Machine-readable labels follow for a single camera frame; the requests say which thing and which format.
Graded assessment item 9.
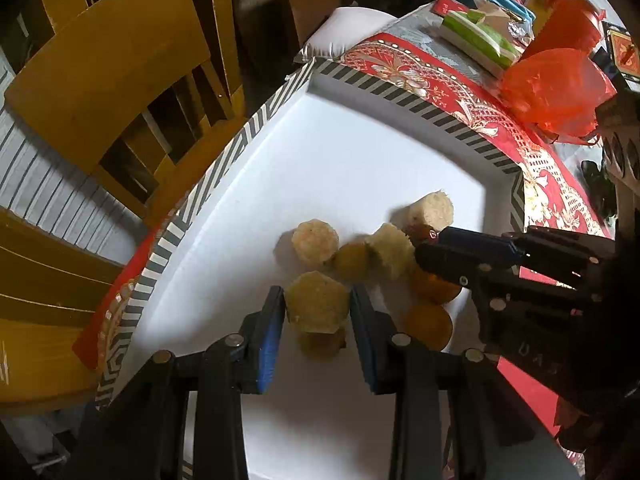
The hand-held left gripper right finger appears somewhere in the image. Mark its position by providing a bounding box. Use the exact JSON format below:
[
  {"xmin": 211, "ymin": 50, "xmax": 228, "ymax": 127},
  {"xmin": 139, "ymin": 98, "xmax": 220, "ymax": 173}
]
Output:
[{"xmin": 349, "ymin": 285, "xmax": 536, "ymax": 480}]

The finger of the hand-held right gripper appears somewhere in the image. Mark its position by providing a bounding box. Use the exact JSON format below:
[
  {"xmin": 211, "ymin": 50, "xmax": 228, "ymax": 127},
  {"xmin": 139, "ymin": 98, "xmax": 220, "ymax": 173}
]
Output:
[
  {"xmin": 439, "ymin": 226, "xmax": 618, "ymax": 288},
  {"xmin": 415, "ymin": 244, "xmax": 601, "ymax": 356}
]

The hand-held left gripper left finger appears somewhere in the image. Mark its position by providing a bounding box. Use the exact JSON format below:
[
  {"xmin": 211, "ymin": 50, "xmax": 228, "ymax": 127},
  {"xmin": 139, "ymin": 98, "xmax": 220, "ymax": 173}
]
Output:
[{"xmin": 75, "ymin": 286, "xmax": 287, "ymax": 480}]

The mandarin orange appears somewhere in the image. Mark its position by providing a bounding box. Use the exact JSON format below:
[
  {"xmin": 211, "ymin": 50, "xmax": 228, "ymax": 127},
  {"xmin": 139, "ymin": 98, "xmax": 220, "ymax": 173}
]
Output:
[
  {"xmin": 402, "ymin": 302, "xmax": 453, "ymax": 352},
  {"xmin": 410, "ymin": 267, "xmax": 462, "ymax": 305}
]

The small brown pastry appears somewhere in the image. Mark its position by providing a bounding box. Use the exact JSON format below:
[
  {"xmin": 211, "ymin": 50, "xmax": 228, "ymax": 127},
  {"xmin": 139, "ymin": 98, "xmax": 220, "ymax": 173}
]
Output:
[{"xmin": 298, "ymin": 327, "xmax": 347, "ymax": 361}]

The pale cake piece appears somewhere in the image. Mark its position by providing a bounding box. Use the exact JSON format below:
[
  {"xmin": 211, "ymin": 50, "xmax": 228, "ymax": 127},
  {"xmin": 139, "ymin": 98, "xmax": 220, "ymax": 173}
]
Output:
[
  {"xmin": 367, "ymin": 223, "xmax": 416, "ymax": 281},
  {"xmin": 407, "ymin": 191, "xmax": 455, "ymax": 231}
]

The pale cake piece top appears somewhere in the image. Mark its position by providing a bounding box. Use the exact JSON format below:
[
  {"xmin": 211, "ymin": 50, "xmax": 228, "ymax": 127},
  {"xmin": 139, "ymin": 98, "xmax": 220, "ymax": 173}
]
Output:
[{"xmin": 407, "ymin": 191, "xmax": 455, "ymax": 231}]

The white box with striped rim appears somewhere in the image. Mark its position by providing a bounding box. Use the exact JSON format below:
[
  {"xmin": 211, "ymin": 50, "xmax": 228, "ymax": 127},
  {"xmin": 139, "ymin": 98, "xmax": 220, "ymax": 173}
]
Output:
[{"xmin": 95, "ymin": 57, "xmax": 581, "ymax": 480}]

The small golden pastry ball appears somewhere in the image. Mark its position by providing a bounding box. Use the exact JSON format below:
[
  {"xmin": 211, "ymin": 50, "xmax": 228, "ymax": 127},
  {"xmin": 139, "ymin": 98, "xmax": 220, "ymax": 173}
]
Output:
[{"xmin": 332, "ymin": 241, "xmax": 372, "ymax": 282}]

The red floral table runner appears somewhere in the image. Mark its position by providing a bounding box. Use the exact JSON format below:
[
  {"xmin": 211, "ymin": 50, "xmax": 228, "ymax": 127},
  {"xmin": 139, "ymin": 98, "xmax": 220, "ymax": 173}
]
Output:
[{"xmin": 72, "ymin": 32, "xmax": 613, "ymax": 461}]

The green white package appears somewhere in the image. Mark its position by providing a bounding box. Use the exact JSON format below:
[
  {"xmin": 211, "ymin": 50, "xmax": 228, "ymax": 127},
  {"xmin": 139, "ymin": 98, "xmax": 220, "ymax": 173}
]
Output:
[{"xmin": 439, "ymin": 10, "xmax": 523, "ymax": 73}]

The yellow wooden chair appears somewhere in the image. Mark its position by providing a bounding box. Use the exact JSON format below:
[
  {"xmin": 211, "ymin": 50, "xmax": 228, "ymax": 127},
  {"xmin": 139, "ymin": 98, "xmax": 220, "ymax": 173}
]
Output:
[
  {"xmin": 4, "ymin": 0, "xmax": 247, "ymax": 231},
  {"xmin": 0, "ymin": 209, "xmax": 151, "ymax": 413}
]

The grey patterned tablecloth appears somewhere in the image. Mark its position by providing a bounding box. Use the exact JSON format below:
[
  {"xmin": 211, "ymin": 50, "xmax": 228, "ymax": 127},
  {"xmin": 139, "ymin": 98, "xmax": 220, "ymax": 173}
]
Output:
[{"xmin": 390, "ymin": 10, "xmax": 501, "ymax": 86}]

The orange red plastic bag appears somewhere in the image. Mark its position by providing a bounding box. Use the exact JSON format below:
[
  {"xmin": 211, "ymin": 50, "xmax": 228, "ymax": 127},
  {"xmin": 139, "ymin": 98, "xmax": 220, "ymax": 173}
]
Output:
[{"xmin": 529, "ymin": 0, "xmax": 602, "ymax": 61}]

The red gold box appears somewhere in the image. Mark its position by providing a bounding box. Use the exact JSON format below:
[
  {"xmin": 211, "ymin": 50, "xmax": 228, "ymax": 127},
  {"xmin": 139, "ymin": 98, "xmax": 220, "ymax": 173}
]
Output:
[{"xmin": 602, "ymin": 25, "xmax": 640, "ymax": 81}]

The red packet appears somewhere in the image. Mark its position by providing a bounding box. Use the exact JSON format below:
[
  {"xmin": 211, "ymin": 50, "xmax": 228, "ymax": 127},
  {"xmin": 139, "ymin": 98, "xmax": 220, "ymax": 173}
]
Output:
[{"xmin": 431, "ymin": 0, "xmax": 468, "ymax": 18}]

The white cushion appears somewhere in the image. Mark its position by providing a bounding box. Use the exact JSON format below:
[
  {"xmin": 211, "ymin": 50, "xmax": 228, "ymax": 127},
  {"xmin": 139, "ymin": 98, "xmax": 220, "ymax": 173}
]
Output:
[{"xmin": 299, "ymin": 6, "xmax": 402, "ymax": 62}]

